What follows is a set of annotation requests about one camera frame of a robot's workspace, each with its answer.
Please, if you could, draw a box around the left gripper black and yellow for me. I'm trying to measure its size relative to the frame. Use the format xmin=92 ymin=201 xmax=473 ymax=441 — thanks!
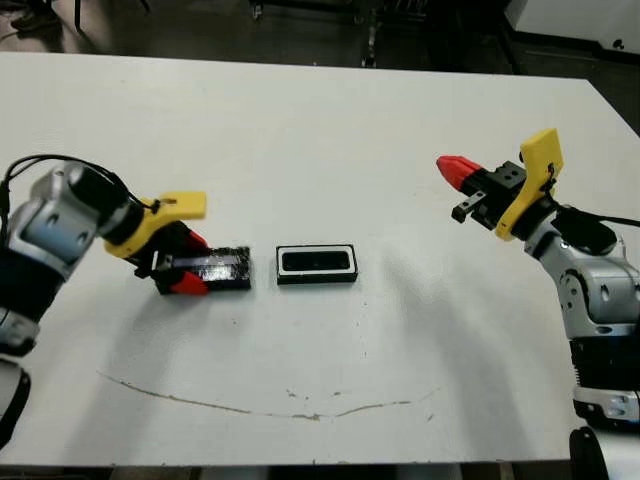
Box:
xmin=103 ymin=191 xmax=210 ymax=297

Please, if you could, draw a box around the right gripper black and yellow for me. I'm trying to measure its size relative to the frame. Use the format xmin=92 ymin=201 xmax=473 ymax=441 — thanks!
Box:
xmin=436 ymin=128 xmax=565 ymax=242

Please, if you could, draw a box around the shiny black rectangular box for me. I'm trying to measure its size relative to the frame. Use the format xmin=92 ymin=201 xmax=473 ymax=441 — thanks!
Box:
xmin=192 ymin=244 xmax=253 ymax=293

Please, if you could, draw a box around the slim black camera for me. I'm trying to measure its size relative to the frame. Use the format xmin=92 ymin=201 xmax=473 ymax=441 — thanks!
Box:
xmin=282 ymin=251 xmax=351 ymax=274

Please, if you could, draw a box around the black box with white liner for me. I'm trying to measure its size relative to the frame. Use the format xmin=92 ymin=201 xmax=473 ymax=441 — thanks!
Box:
xmin=275 ymin=243 xmax=359 ymax=286

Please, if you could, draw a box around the black wheeled gantry stand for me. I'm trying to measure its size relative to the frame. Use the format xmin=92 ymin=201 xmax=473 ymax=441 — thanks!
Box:
xmin=249 ymin=0 xmax=516 ymax=66

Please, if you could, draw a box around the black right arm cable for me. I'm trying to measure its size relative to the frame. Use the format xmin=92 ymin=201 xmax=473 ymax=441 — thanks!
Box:
xmin=547 ymin=192 xmax=640 ymax=226

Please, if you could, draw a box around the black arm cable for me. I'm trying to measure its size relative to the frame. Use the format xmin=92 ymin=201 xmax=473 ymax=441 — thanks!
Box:
xmin=0 ymin=153 xmax=164 ymax=216
xmin=547 ymin=192 xmax=640 ymax=226

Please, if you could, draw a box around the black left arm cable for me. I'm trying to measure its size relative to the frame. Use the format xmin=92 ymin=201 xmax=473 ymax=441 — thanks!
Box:
xmin=0 ymin=153 xmax=164 ymax=216

